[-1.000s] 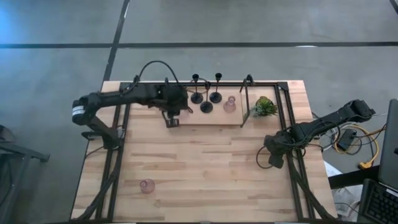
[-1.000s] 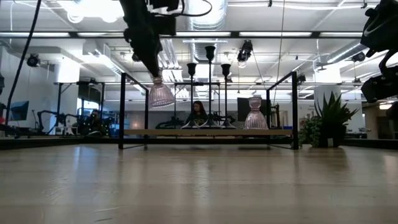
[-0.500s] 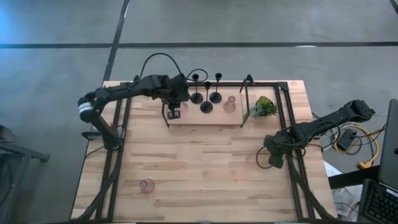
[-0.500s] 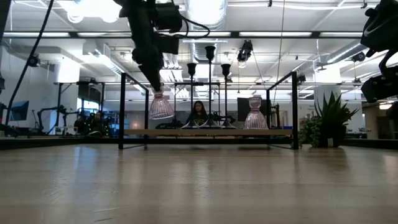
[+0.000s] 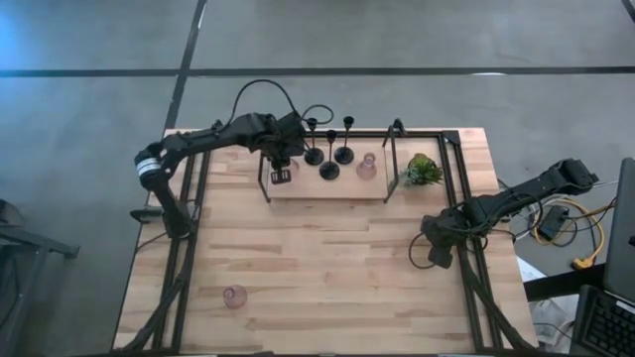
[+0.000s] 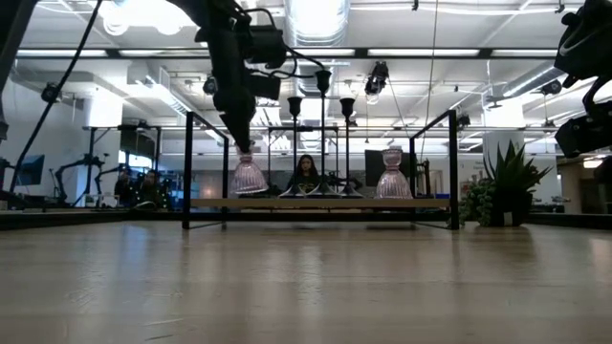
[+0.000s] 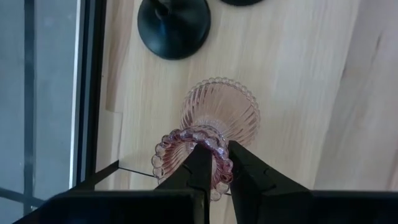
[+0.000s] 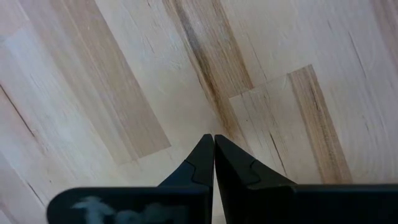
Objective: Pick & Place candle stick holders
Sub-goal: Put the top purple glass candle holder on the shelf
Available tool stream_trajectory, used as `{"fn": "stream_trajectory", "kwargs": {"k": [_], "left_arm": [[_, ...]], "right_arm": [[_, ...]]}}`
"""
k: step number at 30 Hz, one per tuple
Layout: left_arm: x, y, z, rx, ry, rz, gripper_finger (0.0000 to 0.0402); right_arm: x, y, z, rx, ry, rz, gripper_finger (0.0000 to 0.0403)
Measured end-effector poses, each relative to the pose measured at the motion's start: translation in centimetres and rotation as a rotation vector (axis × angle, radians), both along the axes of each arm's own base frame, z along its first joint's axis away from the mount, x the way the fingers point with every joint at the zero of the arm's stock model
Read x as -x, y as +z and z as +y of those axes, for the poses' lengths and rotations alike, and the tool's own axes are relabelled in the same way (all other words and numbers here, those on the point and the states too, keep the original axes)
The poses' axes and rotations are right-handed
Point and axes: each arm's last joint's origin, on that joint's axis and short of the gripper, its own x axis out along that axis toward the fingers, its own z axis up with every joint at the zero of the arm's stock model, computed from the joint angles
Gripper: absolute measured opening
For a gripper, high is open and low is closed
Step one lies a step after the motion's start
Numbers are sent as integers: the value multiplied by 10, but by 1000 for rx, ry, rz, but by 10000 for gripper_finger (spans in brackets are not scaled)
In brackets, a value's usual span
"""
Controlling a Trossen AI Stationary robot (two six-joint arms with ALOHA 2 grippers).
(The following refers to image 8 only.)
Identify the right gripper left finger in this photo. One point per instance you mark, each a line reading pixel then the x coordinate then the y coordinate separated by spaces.
pixel 174 205

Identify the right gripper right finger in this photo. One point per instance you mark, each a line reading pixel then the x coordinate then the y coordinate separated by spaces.
pixel 280 205

